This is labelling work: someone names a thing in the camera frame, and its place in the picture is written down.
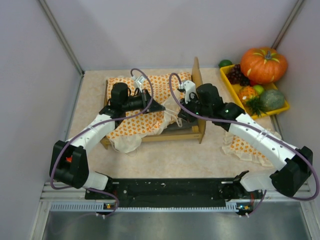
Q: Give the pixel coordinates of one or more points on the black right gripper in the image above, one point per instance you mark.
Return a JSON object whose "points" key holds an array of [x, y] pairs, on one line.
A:
{"points": [[186, 110]]}

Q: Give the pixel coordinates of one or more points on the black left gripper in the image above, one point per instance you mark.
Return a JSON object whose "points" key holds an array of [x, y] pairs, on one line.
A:
{"points": [[145, 100]]}

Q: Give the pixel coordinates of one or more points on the wooden pet bed frame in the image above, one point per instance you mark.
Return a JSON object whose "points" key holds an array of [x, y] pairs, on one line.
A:
{"points": [[196, 132]]}

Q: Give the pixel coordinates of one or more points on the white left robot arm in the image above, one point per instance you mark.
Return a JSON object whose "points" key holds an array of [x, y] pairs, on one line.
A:
{"points": [[77, 174]]}

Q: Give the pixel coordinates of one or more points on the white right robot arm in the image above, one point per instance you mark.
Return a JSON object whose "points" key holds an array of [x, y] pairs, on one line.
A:
{"points": [[292, 166]]}

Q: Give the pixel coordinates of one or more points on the grey bed base fabric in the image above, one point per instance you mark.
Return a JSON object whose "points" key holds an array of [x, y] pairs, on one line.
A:
{"points": [[184, 125]]}

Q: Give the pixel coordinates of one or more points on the yellow plastic tray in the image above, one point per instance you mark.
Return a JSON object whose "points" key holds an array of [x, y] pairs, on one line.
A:
{"points": [[234, 90]]}

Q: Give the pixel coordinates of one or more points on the dark purple grape bunch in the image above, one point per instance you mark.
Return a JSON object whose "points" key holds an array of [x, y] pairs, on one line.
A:
{"points": [[235, 76]]}

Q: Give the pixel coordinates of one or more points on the dark green lime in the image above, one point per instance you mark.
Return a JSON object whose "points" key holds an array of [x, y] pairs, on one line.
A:
{"points": [[224, 63]]}

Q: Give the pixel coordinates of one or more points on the orange pineapple toy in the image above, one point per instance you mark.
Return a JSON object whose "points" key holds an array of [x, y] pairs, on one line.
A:
{"points": [[249, 97]]}

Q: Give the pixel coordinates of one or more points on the duck print pillow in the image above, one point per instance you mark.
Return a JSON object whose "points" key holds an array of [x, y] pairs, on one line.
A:
{"points": [[233, 145]]}

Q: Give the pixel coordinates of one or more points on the red tomato under pumpkin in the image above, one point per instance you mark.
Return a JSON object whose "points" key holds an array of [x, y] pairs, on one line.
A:
{"points": [[252, 83]]}

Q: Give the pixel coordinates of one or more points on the green melon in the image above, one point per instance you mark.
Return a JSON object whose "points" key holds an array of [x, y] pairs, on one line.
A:
{"points": [[272, 99]]}

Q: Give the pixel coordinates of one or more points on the orange pumpkin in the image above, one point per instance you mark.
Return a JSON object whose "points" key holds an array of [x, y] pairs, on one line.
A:
{"points": [[263, 65]]}

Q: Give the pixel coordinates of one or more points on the red apple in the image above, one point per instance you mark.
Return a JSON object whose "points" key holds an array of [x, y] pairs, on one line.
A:
{"points": [[69, 159]]}

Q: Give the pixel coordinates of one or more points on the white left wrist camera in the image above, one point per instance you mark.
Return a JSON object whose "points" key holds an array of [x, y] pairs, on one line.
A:
{"points": [[138, 83]]}

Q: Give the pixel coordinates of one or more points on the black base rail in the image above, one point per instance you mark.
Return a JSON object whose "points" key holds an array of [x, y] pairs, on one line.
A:
{"points": [[178, 192]]}

